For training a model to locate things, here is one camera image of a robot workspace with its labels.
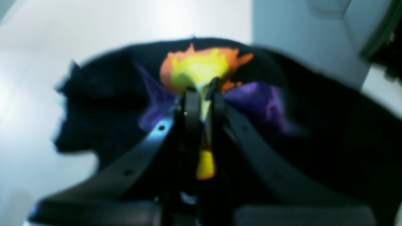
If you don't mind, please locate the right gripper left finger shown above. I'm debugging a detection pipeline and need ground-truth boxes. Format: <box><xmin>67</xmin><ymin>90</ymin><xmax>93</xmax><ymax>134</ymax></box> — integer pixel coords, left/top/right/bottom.
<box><xmin>27</xmin><ymin>90</ymin><xmax>201</xmax><ymax>226</ymax></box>

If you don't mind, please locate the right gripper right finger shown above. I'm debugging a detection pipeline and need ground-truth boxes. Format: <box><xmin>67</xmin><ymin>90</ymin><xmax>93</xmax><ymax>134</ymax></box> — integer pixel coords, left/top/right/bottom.
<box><xmin>206</xmin><ymin>77</ymin><xmax>377</xmax><ymax>226</ymax></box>

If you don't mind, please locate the black printed t-shirt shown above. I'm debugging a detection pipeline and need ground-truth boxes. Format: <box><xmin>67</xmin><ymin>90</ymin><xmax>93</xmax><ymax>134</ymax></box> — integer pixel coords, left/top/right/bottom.
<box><xmin>55</xmin><ymin>38</ymin><xmax>401</xmax><ymax>226</ymax></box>

